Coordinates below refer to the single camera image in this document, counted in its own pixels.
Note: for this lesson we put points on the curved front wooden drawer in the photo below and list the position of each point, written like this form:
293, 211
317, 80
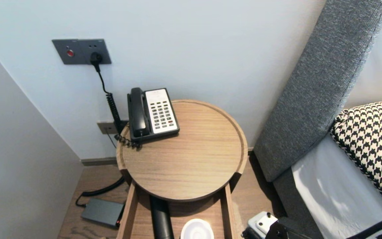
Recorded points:
211, 215

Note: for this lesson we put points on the long black rounded device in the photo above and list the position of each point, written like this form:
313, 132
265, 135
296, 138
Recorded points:
161, 219

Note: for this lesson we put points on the white round puck device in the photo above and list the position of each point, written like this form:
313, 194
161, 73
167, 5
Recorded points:
197, 230

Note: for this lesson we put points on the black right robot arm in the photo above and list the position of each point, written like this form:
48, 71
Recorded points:
280, 233

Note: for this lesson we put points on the black telephone base white keypad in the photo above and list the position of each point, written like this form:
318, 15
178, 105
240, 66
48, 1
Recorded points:
161, 113

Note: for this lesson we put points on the round wooden bedside table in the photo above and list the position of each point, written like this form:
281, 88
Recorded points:
184, 159

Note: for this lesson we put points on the black telephone handset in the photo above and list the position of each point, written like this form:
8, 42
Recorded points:
138, 116

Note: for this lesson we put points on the black power plug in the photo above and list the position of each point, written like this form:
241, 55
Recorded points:
96, 59

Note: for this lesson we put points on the grey fabric headboard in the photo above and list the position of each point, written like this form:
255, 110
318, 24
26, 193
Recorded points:
310, 99

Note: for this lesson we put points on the grey power adapter box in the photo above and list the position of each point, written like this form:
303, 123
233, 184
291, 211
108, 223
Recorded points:
101, 212

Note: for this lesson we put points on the grey fabric bed base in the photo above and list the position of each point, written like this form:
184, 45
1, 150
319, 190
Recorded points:
293, 205

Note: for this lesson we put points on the white bed sheet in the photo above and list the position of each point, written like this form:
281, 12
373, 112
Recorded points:
337, 199

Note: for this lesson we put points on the black white houndstooth pillow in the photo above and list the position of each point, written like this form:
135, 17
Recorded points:
373, 139

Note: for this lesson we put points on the beige low wall plate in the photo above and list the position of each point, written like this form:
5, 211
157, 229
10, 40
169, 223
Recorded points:
106, 127

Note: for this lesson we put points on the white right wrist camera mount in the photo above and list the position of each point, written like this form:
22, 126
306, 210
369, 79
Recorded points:
260, 224

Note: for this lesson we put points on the dark grey wall socket panel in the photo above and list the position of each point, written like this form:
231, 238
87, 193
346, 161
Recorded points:
78, 49

